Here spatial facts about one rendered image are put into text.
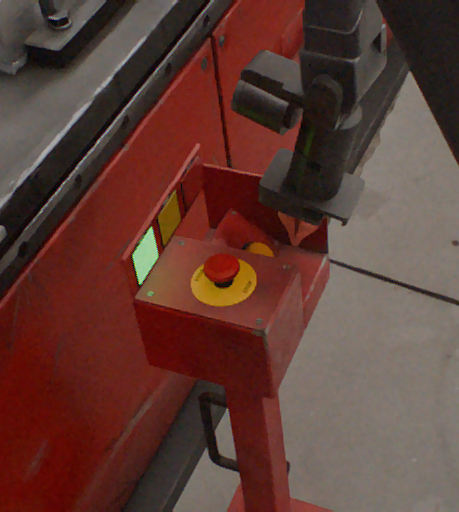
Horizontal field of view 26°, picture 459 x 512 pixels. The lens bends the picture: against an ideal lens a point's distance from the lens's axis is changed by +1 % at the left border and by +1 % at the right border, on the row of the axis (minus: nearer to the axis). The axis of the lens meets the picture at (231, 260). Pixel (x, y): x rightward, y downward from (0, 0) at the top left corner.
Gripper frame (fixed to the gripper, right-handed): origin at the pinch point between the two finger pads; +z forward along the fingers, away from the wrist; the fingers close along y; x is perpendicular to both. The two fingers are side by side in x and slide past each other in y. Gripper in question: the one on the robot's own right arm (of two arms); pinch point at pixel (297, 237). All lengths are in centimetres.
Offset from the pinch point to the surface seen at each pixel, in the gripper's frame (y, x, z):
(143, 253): 14.0, 11.6, -1.3
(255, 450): -3.5, 7.6, 35.2
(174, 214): 13.7, 4.0, -0.3
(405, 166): -5, -103, 78
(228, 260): 5.2, 9.1, -2.6
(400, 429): -24, -30, 73
